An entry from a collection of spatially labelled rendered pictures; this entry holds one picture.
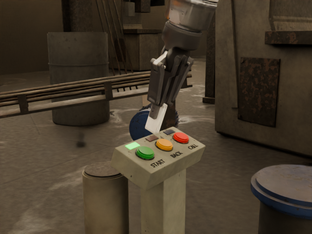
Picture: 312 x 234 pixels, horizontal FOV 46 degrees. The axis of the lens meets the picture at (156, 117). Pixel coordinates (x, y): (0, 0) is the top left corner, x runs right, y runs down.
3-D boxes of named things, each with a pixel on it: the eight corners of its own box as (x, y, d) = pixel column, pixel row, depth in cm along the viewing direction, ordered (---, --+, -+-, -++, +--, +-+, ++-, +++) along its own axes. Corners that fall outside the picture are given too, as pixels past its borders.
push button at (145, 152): (132, 154, 82) (133, 148, 81) (142, 150, 85) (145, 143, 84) (145, 164, 80) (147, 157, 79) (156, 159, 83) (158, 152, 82)
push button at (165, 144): (152, 146, 88) (153, 140, 87) (161, 142, 91) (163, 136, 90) (164, 155, 86) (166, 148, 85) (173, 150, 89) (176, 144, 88)
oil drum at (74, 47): (39, 120, 370) (33, 30, 350) (83, 111, 417) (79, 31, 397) (80, 129, 336) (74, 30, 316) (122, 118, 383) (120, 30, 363)
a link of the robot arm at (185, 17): (161, -15, 66) (152, 17, 69) (202, 1, 62) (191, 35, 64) (187, -10, 73) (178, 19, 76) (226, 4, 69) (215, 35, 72)
